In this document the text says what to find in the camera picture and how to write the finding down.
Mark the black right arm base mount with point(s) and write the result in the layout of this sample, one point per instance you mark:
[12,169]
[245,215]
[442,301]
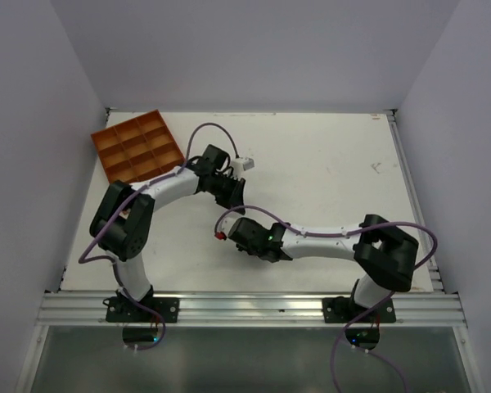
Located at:
[342,309]

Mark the aluminium right side rail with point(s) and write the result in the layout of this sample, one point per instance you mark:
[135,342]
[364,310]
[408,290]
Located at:
[432,267]

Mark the aluminium rail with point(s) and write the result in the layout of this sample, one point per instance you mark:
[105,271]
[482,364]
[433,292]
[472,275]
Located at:
[270,310]
[432,267]

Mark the orange compartment tray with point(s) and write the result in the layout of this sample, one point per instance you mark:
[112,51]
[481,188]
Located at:
[137,149]

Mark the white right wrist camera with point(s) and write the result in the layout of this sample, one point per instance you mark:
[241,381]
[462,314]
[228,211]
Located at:
[224,228]

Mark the aluminium front rail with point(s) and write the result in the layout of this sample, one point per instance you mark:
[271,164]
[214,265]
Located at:
[270,310]

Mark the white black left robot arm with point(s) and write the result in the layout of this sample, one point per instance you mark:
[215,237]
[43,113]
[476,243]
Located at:
[122,222]

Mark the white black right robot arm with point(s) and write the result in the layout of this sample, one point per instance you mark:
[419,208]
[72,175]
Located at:
[385,253]

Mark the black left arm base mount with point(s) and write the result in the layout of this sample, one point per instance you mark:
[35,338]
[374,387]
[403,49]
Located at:
[151,309]

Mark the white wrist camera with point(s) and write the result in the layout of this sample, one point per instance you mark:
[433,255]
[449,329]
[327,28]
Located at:
[242,164]
[224,228]

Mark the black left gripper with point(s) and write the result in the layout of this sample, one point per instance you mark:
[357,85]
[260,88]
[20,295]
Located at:
[236,196]

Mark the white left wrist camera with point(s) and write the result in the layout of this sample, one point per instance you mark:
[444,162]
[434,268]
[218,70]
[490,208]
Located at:
[242,164]

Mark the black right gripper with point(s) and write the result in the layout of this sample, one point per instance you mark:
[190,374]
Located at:
[240,247]

